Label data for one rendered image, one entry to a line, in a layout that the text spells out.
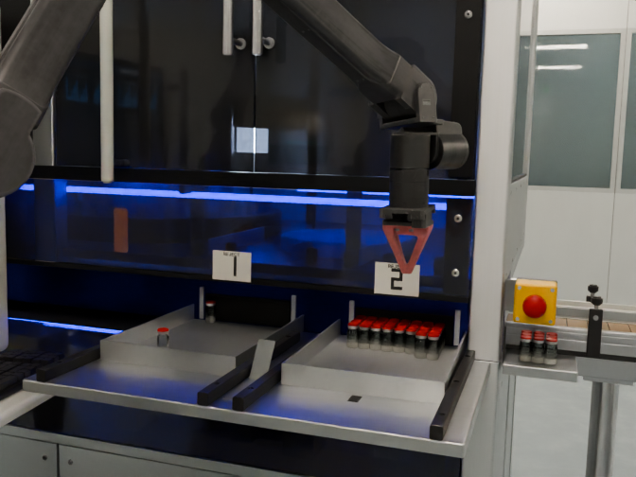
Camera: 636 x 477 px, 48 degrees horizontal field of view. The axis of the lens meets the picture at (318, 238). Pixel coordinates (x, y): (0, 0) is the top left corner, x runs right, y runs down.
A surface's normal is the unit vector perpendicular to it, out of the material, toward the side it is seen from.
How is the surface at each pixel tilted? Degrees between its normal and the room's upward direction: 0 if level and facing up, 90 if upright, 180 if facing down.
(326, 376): 90
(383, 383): 90
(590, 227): 90
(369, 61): 84
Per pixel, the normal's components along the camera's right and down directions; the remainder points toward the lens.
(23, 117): 0.63, -0.01
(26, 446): -0.31, 0.11
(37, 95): 0.73, -0.18
